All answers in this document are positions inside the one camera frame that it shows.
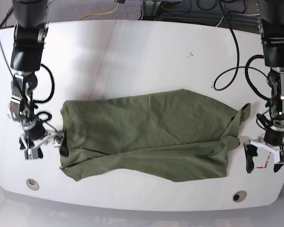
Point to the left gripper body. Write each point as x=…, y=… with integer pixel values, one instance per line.
x=275, y=150

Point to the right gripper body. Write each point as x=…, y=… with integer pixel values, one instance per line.
x=51, y=137

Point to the green t-shirt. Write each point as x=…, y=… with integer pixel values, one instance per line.
x=177, y=135

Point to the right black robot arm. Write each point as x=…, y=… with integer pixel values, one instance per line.
x=29, y=36

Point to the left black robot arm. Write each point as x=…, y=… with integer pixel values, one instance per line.
x=271, y=28

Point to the red tape rectangle marking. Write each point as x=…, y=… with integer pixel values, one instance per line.
x=261, y=161

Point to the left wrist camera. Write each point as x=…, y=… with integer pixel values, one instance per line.
x=281, y=157

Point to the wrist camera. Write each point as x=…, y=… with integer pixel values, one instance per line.
x=31, y=154
x=281, y=157

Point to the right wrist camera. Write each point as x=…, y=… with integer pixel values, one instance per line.
x=31, y=154

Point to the left table cable grommet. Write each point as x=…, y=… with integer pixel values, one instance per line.
x=32, y=184

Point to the table cable grommet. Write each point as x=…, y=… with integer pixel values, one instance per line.
x=32, y=184
x=239, y=196

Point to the right table cable grommet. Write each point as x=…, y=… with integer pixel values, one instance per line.
x=239, y=196

